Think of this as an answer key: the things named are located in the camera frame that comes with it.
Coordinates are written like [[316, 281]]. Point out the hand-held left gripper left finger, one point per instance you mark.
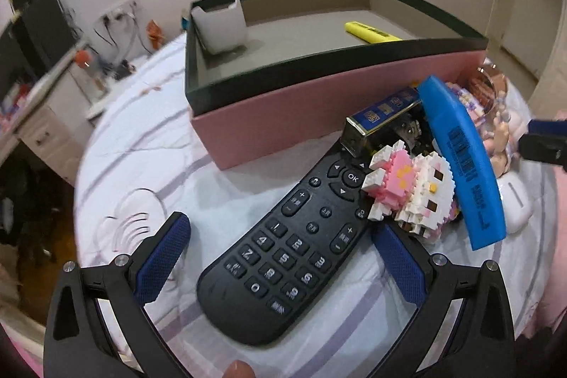
[[161, 254]]

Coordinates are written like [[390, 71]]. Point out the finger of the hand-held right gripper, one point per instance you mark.
[[545, 150]]

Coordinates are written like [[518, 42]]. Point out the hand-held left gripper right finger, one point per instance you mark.
[[401, 267]]

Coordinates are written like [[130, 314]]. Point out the small doll figure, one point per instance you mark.
[[500, 125]]

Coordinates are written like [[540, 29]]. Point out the white earbuds case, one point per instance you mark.
[[514, 201]]

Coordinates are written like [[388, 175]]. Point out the blue highlighter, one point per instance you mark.
[[465, 156]]

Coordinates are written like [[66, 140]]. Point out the pink white cat block figure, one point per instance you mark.
[[421, 183]]

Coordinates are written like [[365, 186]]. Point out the black remote control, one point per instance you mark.
[[283, 254]]

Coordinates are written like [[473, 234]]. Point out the pink box with dark rim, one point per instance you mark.
[[274, 103]]

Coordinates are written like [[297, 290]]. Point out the person's left hand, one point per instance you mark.
[[239, 370]]

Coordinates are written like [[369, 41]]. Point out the pink purple quilt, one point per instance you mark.
[[547, 271]]

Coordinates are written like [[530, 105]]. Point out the cream door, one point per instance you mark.
[[522, 28]]

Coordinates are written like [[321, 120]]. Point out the blue and gold small box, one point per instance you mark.
[[385, 112]]

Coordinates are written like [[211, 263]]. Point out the white nightstand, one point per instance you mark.
[[104, 105]]

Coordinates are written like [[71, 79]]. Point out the white desk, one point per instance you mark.
[[48, 125]]

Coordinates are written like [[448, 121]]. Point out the small black device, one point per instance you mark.
[[123, 70]]

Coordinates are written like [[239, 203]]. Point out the clear bottle with orange cap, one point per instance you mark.
[[91, 70]]

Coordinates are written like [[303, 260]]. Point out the yellow highlighter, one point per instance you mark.
[[367, 30]]

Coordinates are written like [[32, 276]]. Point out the orange snack bag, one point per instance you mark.
[[153, 33]]

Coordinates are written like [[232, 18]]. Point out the white cat-ear cup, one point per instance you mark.
[[219, 28]]

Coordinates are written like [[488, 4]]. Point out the blue snack bag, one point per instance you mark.
[[185, 20]]

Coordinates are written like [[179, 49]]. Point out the black computer monitor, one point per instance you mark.
[[20, 63]]

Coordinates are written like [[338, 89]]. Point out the black computer tower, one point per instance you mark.
[[51, 32]]

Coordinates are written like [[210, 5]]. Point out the white wall outlet strip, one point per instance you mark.
[[119, 7]]

